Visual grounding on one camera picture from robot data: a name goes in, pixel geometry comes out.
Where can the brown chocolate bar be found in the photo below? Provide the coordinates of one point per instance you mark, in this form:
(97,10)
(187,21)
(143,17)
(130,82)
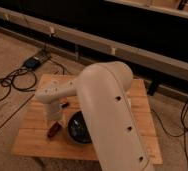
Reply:
(65,104)

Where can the black bowl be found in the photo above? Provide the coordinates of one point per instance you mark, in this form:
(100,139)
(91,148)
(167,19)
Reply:
(77,129)

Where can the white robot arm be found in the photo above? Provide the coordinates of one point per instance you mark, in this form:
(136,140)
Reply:
(101,92)

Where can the black power strip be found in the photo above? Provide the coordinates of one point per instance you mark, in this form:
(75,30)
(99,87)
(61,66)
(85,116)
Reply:
(35,61)

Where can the wooden table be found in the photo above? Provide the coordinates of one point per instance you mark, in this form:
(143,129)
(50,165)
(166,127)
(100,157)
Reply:
(31,139)

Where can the red pepper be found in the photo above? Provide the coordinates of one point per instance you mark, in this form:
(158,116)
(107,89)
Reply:
(53,130)

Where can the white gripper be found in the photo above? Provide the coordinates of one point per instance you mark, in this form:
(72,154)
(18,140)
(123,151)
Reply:
(53,111)

